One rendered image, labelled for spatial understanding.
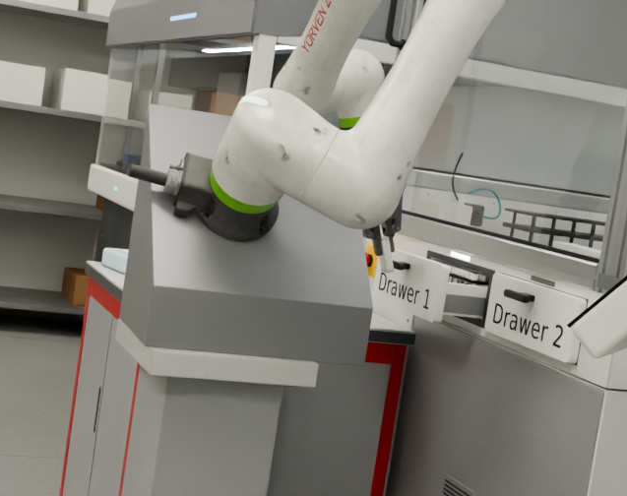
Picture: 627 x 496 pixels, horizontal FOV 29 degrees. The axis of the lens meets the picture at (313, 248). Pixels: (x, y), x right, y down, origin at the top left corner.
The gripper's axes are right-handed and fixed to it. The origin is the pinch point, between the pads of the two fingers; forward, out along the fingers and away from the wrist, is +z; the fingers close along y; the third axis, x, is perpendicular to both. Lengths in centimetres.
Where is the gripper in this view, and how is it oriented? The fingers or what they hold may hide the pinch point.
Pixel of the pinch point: (385, 254)
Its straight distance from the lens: 241.6
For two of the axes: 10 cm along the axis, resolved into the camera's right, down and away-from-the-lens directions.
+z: 1.7, 9.6, 2.0
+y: -9.2, 2.3, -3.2
